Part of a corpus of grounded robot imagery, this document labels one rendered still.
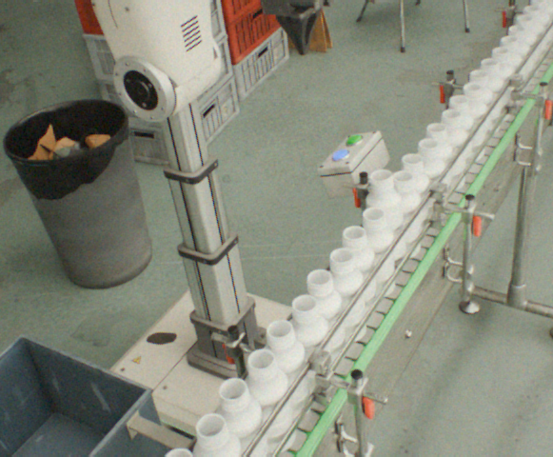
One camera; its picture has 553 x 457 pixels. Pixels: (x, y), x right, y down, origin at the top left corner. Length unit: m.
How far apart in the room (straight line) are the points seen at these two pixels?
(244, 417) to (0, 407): 0.65
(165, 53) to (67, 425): 0.78
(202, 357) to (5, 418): 0.83
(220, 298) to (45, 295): 1.23
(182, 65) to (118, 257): 1.43
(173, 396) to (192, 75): 0.97
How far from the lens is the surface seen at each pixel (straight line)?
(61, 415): 1.61
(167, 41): 1.59
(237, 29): 4.08
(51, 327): 2.96
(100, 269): 2.97
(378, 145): 1.51
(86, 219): 2.81
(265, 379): 0.99
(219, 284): 1.99
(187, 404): 2.17
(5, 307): 3.15
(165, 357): 2.31
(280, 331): 1.05
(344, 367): 1.19
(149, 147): 3.71
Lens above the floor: 1.88
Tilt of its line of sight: 37 degrees down
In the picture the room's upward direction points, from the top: 8 degrees counter-clockwise
